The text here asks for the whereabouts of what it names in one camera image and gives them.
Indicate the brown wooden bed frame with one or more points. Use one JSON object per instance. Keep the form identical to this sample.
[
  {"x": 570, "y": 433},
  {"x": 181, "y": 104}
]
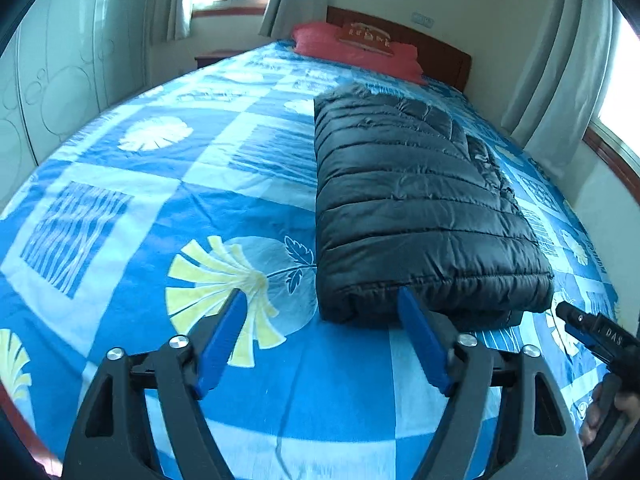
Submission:
[{"x": 450, "y": 67}]

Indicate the white curtain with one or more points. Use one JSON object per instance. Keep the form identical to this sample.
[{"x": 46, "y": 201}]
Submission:
[{"x": 175, "y": 0}]

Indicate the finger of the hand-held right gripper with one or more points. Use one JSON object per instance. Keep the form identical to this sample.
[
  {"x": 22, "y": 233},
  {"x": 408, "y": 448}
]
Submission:
[{"x": 590, "y": 332}]

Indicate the person's right hand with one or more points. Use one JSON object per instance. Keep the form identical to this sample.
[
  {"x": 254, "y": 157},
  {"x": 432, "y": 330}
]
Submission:
[{"x": 592, "y": 420}]

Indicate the brown wooden nightstand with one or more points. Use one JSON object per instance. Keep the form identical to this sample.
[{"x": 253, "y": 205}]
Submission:
[{"x": 210, "y": 58}]

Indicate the small dark red cushion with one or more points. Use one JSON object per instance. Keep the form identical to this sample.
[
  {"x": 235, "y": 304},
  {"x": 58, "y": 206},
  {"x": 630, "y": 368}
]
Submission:
[{"x": 365, "y": 37}]

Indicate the glass door wardrobe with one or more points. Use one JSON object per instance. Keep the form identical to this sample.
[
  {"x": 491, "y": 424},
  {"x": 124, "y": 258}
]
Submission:
[{"x": 60, "y": 75}]

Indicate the red pillow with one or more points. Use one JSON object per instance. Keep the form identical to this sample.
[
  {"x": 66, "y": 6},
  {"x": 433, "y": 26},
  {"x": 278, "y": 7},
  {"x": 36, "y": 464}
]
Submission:
[{"x": 320, "y": 42}]

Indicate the black puffer jacket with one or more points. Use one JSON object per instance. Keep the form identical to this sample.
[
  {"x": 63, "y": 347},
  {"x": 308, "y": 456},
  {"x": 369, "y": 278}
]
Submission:
[{"x": 410, "y": 210}]

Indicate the white wall socket plate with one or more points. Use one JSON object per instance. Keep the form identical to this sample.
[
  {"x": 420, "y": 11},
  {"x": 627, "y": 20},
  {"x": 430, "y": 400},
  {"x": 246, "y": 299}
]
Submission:
[{"x": 422, "y": 19}]

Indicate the light grey curtain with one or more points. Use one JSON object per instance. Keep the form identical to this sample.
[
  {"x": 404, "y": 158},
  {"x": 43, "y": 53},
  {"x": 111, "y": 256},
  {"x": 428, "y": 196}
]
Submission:
[{"x": 560, "y": 70}]

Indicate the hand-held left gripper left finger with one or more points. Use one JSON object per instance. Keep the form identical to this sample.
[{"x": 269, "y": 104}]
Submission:
[{"x": 220, "y": 350}]

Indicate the blue patterned bed sheet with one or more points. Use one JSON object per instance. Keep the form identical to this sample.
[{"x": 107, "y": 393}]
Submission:
[{"x": 150, "y": 185}]

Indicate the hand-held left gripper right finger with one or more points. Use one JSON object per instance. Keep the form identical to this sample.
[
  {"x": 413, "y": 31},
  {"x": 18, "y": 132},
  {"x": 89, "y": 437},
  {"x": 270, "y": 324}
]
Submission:
[{"x": 422, "y": 340}]

